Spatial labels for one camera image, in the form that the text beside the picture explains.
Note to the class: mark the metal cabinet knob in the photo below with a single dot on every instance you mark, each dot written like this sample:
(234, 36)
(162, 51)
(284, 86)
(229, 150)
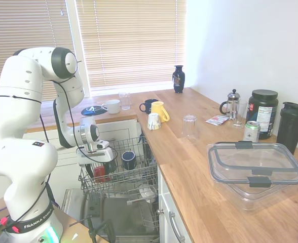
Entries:
(160, 210)

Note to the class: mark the narrow wooden window blind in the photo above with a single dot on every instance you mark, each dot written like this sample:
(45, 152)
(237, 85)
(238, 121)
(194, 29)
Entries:
(24, 25)

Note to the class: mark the glass french press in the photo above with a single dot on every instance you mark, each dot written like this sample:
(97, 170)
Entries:
(232, 106)

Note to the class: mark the white patterned cup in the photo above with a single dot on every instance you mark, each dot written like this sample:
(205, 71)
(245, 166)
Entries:
(154, 122)

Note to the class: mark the black shaker bottle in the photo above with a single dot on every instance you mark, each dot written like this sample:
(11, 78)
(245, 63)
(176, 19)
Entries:
(291, 126)

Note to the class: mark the stainless steel dishwasher door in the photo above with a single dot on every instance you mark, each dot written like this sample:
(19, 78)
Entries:
(113, 215)

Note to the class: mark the black protein powder tub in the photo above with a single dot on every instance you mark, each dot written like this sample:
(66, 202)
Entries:
(264, 111)

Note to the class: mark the white dish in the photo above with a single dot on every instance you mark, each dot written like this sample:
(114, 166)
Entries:
(147, 191)

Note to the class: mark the yellow mug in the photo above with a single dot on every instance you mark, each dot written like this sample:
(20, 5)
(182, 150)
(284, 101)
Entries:
(157, 110)

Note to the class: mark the plain white cup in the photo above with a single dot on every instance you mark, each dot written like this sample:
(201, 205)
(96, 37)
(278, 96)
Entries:
(112, 106)

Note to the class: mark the red speckled enamel mug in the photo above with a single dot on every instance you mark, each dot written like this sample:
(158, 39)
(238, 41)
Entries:
(99, 174)

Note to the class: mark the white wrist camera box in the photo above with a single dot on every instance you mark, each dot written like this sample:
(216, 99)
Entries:
(102, 145)

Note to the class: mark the white and green can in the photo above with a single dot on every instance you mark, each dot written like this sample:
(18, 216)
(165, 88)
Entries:
(251, 131)

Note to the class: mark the clear plastic lidded container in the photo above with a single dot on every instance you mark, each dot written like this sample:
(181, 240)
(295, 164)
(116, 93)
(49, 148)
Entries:
(255, 174)

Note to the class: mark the navy blue mug white rim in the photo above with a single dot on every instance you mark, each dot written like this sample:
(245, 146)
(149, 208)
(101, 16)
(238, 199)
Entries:
(128, 160)

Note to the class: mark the wide wooden window blind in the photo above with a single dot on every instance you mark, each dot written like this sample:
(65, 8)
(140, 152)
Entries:
(131, 43)

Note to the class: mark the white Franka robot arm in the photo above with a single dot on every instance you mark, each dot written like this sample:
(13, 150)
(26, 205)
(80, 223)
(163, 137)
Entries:
(19, 88)

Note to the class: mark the red and white packets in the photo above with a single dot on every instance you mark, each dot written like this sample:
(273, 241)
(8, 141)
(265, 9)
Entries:
(217, 120)

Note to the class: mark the short clear drinking glass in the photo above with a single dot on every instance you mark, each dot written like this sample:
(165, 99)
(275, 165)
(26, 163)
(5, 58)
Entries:
(124, 101)

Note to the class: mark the black tripod stand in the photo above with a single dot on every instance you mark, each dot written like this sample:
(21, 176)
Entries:
(98, 229)

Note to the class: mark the blue plate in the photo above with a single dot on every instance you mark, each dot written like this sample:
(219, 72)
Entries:
(92, 110)

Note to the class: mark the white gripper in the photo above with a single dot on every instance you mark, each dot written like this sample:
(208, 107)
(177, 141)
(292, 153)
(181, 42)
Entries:
(95, 155)

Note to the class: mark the dark blue painted vase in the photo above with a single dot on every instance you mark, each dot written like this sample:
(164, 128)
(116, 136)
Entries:
(178, 78)

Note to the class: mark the clear ribbed glass tumbler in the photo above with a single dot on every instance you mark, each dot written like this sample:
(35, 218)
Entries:
(189, 126)

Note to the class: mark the white cabinet door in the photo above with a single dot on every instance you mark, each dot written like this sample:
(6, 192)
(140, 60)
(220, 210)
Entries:
(167, 202)

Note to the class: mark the tall clear glass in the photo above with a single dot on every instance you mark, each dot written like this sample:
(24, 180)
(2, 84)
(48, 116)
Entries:
(239, 114)

